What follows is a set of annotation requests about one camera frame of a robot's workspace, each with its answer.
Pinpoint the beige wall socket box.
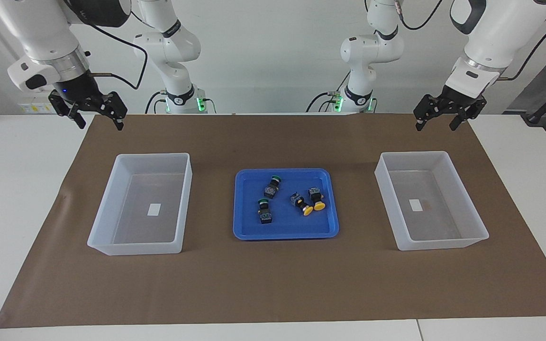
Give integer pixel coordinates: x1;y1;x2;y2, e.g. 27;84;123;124
19;97;58;114

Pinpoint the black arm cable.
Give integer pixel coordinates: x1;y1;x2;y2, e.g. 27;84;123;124
394;0;546;81
83;9;149;90

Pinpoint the green push button switch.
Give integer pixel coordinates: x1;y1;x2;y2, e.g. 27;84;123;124
257;199;273;225
264;175;282;198

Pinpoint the translucent white plastic box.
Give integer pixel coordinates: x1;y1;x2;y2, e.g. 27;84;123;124
87;153;193;256
374;151;490;251

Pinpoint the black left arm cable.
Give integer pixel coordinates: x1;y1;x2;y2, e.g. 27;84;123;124
394;0;546;81

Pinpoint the black base cable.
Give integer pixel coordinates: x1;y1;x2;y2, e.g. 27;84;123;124
306;71;349;113
145;91;167;114

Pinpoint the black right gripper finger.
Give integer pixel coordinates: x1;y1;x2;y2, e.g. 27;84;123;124
100;91;128;132
48;91;87;130

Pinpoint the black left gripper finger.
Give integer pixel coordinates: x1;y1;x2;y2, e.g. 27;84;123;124
449;96;487;132
413;94;441;133

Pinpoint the blue plastic tray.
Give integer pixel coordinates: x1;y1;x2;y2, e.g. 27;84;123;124
233;168;340;241

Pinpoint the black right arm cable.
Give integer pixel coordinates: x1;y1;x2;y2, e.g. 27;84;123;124
83;9;149;90

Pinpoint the yellow push button switch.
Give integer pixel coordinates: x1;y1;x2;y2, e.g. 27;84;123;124
308;188;327;212
290;191;314;217

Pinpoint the brown table mat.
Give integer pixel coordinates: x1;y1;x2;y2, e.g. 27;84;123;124
0;114;546;329

